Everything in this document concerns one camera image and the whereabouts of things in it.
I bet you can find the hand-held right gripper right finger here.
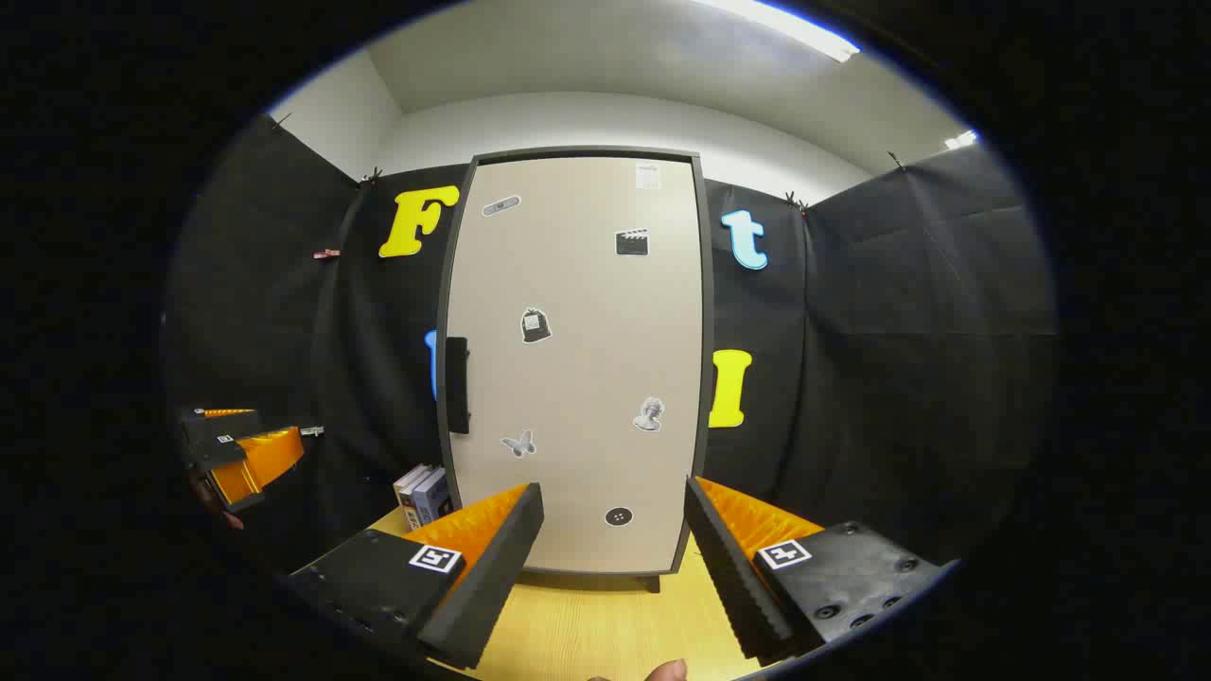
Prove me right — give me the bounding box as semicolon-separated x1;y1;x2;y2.
683;475;949;663

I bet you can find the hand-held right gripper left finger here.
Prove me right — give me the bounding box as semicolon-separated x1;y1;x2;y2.
282;480;547;671

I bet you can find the black door handle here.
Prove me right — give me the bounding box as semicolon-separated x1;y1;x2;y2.
445;336;471;436

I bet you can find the beige cabinet door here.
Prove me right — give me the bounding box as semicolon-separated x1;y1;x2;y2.
445;156;706;573

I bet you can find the dark grey cabinet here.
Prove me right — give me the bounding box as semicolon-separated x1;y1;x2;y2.
435;147;713;594

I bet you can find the blue grey book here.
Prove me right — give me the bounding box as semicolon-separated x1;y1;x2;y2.
416;469;452;527

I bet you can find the beige book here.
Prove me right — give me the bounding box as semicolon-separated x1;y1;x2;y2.
402;467;438;531

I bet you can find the black backdrop cloth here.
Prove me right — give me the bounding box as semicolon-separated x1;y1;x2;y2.
166;113;1059;587

